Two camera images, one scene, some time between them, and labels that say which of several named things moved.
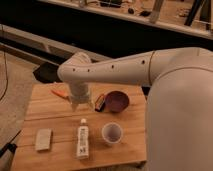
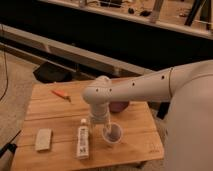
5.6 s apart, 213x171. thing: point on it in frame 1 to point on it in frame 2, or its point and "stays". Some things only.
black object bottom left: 9,146 stays
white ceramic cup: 112,132 stays
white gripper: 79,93 to 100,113
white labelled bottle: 83,139 stays
